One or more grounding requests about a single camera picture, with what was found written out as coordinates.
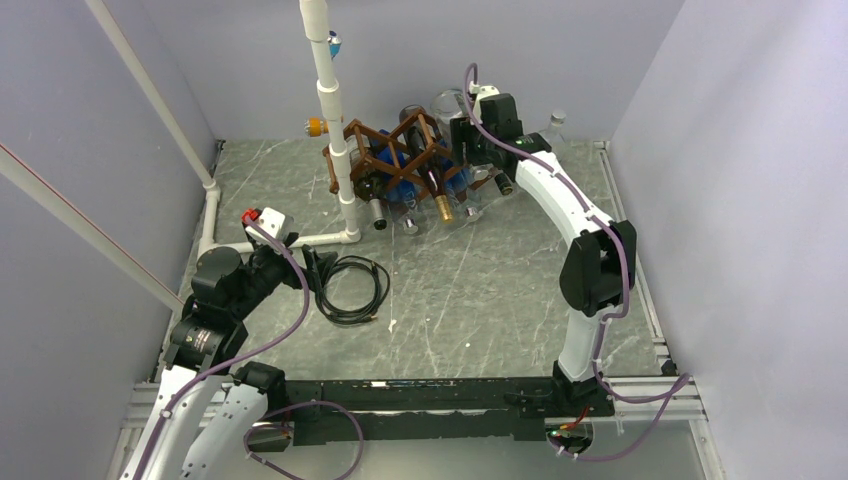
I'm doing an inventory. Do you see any dark bottle gold cap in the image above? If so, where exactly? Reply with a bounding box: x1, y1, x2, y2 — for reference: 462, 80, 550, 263
399, 104, 454, 224

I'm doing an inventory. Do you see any purple cable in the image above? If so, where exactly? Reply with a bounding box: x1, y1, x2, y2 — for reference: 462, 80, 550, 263
462, 62, 694, 464
132, 218, 313, 480

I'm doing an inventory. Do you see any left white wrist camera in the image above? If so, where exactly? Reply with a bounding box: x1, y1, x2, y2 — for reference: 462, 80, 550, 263
241, 207, 298, 246

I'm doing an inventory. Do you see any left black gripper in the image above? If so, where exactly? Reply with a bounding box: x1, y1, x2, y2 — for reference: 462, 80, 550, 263
229, 232, 336, 319

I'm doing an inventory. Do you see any clear square glass bottle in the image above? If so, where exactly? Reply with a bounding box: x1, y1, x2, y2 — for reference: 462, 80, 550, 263
430, 89, 467, 138

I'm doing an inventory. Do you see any white pvc pipe frame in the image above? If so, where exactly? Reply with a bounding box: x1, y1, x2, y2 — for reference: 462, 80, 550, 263
85, 0, 361, 255

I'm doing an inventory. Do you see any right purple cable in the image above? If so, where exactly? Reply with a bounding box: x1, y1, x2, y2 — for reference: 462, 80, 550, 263
462, 62, 694, 464

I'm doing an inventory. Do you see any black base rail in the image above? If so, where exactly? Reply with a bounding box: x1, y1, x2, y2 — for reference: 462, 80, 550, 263
269, 377, 592, 446

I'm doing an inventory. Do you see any brown wooden wine rack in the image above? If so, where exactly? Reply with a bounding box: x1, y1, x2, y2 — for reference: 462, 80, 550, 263
342, 106, 471, 188

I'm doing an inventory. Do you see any coiled black cable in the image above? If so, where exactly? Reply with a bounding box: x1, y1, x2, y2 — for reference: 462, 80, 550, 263
315, 255, 391, 328

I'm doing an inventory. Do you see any clear bottle red label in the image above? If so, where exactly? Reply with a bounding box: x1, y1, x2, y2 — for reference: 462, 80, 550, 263
540, 109, 569, 153

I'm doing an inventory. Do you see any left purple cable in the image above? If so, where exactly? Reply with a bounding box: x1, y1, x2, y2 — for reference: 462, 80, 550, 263
132, 218, 313, 480

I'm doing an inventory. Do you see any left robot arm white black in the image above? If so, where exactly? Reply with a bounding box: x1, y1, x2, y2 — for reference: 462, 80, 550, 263
122, 245, 339, 479

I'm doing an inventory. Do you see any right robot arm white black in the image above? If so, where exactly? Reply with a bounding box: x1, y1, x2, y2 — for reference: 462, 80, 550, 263
450, 86, 637, 415

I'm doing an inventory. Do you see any blue glass bottle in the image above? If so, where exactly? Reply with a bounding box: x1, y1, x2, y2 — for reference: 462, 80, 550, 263
445, 168, 482, 222
369, 139, 422, 235

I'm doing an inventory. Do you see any dark green wine bottle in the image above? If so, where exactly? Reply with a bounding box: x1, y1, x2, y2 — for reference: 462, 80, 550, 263
354, 171, 388, 231

